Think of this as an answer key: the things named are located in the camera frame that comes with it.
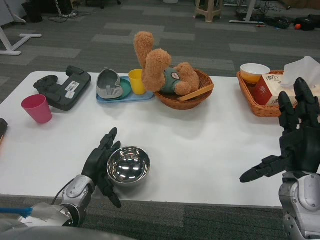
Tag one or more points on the light blue plastic tray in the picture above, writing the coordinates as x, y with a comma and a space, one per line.
130, 98

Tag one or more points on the round wicker basket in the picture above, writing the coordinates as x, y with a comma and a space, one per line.
185, 103

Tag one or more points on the black floor bag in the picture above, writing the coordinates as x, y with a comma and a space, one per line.
310, 22

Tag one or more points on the white tissue sheet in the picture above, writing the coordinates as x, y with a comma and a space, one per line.
300, 68

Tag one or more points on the green plastic plate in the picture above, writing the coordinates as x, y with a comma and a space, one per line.
126, 87

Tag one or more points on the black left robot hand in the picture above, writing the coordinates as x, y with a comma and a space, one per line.
96, 165

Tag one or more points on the white desk frame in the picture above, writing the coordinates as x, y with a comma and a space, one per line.
15, 45

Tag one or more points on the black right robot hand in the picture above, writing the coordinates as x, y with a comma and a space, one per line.
302, 147

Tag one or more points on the white and orange ceramic bowl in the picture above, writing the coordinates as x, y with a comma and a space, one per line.
253, 72

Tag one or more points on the rectangular orange wicker basket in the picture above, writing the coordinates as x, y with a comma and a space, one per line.
262, 110

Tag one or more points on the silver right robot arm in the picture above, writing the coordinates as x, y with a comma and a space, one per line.
302, 200

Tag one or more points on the black box with orange edge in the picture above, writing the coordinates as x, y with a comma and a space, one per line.
2, 127

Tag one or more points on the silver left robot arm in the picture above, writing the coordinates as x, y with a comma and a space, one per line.
77, 192

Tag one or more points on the flat wooden board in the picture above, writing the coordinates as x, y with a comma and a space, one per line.
197, 93

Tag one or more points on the beige plastic stool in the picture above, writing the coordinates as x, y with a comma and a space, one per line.
208, 10

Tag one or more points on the yellow plastic cup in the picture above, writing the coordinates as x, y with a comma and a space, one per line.
136, 82

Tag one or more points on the grey knit shoe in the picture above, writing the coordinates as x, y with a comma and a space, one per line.
106, 85

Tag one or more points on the shiny metal bowl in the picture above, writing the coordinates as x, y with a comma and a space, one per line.
128, 166

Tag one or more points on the red tissue box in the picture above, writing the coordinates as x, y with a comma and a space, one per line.
266, 91

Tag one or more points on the black game controller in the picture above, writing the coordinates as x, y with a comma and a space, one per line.
45, 83

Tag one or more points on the white standing desk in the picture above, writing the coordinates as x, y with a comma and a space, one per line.
250, 12

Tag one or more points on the pink plastic cup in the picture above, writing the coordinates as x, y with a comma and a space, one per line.
37, 110

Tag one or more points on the brown teddy bear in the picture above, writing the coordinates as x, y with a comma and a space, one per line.
156, 67

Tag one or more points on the black flat device with label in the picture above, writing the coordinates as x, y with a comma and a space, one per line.
72, 92

